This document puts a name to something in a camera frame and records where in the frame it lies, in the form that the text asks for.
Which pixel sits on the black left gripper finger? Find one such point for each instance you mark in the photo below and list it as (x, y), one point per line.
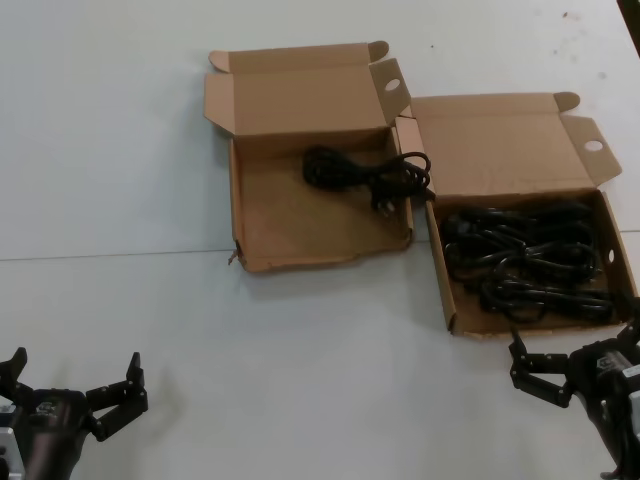
(12, 372)
(120, 395)

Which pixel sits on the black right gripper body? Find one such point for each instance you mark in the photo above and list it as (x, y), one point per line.
(595, 380)

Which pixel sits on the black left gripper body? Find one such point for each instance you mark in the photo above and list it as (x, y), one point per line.
(55, 425)

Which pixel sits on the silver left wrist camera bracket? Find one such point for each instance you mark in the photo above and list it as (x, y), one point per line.
(9, 450)

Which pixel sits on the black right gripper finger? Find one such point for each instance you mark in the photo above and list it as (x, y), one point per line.
(540, 372)
(631, 337)

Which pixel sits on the empty brown cardboard box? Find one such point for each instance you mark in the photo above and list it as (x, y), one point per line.
(300, 225)

